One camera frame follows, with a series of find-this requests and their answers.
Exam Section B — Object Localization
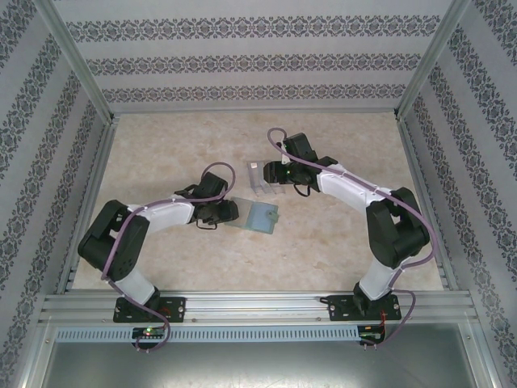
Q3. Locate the clear acrylic card stand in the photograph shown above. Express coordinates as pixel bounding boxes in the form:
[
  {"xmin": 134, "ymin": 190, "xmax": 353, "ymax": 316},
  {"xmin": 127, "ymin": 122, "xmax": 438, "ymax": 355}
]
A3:
[{"xmin": 244, "ymin": 160, "xmax": 286, "ymax": 198}]

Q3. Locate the green card holder wallet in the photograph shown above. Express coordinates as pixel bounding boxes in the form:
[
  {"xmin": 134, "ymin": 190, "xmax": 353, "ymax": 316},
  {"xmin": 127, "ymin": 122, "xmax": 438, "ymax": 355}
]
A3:
[{"xmin": 229, "ymin": 196, "xmax": 280, "ymax": 234}]

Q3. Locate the grey metal panel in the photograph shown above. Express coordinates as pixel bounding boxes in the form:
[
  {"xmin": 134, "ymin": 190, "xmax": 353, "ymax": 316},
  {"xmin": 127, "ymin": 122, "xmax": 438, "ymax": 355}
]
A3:
[{"xmin": 38, "ymin": 341, "xmax": 500, "ymax": 388}]

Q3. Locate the aluminium mounting rail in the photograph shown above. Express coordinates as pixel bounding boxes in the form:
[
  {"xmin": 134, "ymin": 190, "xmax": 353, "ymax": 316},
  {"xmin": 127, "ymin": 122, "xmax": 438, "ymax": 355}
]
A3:
[{"xmin": 40, "ymin": 293, "xmax": 473, "ymax": 324}]

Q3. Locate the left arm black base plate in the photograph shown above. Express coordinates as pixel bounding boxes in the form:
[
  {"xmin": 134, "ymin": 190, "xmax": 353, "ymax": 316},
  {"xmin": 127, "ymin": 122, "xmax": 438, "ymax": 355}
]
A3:
[{"xmin": 112, "ymin": 297, "xmax": 187, "ymax": 323}]

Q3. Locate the aluminium side rail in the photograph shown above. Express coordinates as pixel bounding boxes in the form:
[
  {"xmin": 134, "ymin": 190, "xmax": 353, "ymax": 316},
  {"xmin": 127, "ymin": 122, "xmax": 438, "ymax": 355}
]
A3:
[
  {"xmin": 397, "ymin": 115, "xmax": 460, "ymax": 292},
  {"xmin": 55, "ymin": 115, "xmax": 120, "ymax": 294}
]

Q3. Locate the grey slotted cable duct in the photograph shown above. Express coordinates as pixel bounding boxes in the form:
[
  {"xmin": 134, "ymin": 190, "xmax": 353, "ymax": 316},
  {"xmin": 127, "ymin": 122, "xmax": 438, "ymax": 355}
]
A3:
[{"xmin": 54, "ymin": 325, "xmax": 360, "ymax": 343}]

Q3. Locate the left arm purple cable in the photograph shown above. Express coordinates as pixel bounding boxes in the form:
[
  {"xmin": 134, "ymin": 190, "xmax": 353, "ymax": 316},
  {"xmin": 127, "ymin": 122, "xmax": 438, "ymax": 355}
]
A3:
[{"xmin": 99, "ymin": 161, "xmax": 238, "ymax": 353}]

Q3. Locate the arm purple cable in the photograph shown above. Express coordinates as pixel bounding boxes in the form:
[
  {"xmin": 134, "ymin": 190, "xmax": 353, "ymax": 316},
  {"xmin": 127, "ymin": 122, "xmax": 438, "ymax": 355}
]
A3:
[
  {"xmin": 267, "ymin": 127, "xmax": 440, "ymax": 351},
  {"xmin": 99, "ymin": 161, "xmax": 238, "ymax": 353}
]

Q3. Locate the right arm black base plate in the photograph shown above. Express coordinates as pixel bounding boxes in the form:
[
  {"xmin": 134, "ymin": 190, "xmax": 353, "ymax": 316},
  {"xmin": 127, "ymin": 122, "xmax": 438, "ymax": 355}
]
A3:
[{"xmin": 327, "ymin": 293, "xmax": 403, "ymax": 323}]

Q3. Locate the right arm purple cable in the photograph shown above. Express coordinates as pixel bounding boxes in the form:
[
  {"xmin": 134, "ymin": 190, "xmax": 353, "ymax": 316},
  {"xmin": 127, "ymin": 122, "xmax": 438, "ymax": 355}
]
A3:
[{"xmin": 267, "ymin": 127, "xmax": 440, "ymax": 351}]

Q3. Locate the aluminium frame post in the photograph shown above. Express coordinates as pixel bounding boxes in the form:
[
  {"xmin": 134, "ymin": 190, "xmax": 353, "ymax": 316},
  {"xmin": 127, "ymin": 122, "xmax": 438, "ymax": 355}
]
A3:
[
  {"xmin": 31, "ymin": 0, "xmax": 120, "ymax": 124},
  {"xmin": 393, "ymin": 0, "xmax": 473, "ymax": 122}
]

